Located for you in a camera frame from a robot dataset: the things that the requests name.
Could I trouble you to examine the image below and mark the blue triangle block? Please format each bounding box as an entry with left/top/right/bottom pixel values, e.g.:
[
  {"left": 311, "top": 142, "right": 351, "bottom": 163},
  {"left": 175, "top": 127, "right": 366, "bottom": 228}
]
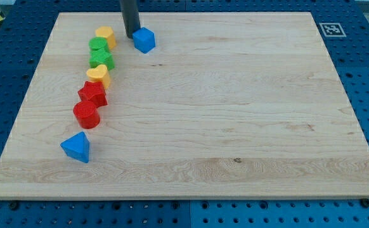
[{"left": 60, "top": 132, "right": 90, "bottom": 163}]

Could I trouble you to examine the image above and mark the red cylinder block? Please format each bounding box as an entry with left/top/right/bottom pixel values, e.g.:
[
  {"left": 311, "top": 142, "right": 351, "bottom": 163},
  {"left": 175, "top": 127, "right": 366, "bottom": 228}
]
[{"left": 73, "top": 101, "right": 100, "bottom": 129}]

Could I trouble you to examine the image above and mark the white fiducial marker tag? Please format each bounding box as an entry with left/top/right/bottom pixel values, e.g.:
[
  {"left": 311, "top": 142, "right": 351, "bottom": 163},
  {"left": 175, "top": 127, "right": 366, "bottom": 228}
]
[{"left": 320, "top": 22, "right": 346, "bottom": 37}]

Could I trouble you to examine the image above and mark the green cylinder block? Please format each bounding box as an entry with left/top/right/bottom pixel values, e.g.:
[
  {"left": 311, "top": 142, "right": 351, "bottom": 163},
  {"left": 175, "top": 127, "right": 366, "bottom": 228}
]
[{"left": 88, "top": 37, "right": 110, "bottom": 52}]

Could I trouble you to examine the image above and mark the blue cube block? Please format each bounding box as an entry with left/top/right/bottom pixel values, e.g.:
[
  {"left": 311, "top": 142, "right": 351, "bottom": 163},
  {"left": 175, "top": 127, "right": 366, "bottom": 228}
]
[{"left": 133, "top": 27, "right": 156, "bottom": 54}]

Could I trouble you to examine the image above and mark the red star block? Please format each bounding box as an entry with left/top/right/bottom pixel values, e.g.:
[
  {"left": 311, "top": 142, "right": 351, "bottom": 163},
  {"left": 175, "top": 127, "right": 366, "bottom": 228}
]
[{"left": 77, "top": 81, "right": 108, "bottom": 108}]

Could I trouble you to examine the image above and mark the light wooden board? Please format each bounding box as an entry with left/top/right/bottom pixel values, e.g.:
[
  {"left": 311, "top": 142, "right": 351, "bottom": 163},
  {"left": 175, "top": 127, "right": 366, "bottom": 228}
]
[{"left": 0, "top": 12, "right": 369, "bottom": 201}]

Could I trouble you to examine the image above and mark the green star block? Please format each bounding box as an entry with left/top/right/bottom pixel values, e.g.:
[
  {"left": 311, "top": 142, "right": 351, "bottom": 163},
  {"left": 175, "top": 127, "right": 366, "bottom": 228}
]
[{"left": 89, "top": 48, "right": 115, "bottom": 70}]

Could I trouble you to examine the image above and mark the yellow heart block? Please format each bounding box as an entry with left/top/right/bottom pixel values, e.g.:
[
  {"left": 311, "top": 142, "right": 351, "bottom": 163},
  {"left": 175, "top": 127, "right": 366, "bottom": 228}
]
[{"left": 86, "top": 64, "right": 111, "bottom": 89}]

